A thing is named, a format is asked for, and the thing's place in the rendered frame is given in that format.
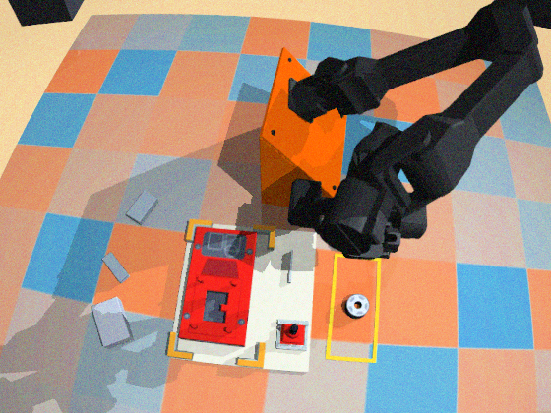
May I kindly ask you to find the yellow rectangular outline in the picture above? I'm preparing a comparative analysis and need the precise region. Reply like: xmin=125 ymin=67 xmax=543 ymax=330
xmin=326 ymin=253 xmax=381 ymax=363

